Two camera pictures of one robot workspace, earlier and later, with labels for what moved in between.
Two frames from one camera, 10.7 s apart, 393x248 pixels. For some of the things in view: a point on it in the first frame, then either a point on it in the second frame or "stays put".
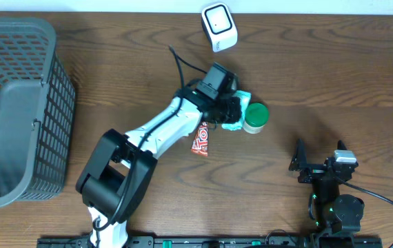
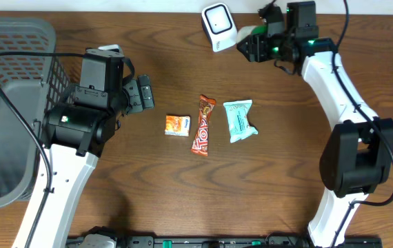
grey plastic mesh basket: [25, 105] stays put
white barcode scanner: [219, 26] stays put
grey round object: [256, 116] to [245, 31]
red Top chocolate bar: [200, 142] stays put
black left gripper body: [225, 108] to [135, 102]
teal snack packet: [244, 97] to [238, 125]
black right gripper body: [313, 172] to [266, 45]
